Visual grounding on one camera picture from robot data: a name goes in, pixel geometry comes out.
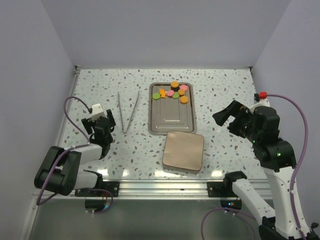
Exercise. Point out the orange round cookie top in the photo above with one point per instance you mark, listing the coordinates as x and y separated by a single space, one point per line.
174 84

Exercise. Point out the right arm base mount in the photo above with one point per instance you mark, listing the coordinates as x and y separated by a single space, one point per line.
217 189

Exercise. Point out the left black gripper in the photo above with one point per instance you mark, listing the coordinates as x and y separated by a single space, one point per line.
87 124

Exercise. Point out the green round cookie middle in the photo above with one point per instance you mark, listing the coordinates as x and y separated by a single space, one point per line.
176 95

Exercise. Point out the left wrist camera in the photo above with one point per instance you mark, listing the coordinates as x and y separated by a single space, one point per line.
97 112

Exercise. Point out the orange fish cookie top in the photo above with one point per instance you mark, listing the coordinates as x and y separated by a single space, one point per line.
162 93

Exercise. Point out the green round cookie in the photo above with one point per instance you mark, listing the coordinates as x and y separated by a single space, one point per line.
176 95
156 96

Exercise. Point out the aluminium front rail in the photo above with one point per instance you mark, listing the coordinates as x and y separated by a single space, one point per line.
163 189

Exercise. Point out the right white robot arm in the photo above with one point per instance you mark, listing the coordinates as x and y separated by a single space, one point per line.
285 219

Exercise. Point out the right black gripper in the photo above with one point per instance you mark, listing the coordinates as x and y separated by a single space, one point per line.
235 108

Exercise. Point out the pink round cookie right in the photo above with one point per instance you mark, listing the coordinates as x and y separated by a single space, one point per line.
184 87

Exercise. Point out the green round cookie left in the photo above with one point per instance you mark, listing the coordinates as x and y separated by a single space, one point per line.
156 96

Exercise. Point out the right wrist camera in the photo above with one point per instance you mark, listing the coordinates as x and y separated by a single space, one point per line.
260 100

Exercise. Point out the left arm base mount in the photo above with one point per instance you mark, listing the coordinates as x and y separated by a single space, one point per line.
101 189

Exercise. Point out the steel serving tongs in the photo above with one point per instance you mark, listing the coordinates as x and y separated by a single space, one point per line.
127 114

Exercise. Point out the steel baking tray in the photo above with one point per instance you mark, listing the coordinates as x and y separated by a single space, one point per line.
169 114

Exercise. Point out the gold tin lid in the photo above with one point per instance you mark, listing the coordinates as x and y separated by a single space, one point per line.
183 147

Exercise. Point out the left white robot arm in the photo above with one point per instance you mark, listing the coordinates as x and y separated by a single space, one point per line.
59 171

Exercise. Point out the gold square cookie tin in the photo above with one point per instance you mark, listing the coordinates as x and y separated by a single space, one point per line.
189 167

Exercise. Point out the pink round cookie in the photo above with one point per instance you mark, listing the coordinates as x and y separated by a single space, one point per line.
184 87
170 93

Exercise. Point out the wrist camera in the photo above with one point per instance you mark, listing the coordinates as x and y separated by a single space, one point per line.
260 100
97 112

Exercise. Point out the black round cookie top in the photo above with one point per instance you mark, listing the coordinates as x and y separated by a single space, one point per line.
175 89

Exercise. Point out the pink round cookie middle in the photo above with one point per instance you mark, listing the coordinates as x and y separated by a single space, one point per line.
170 93

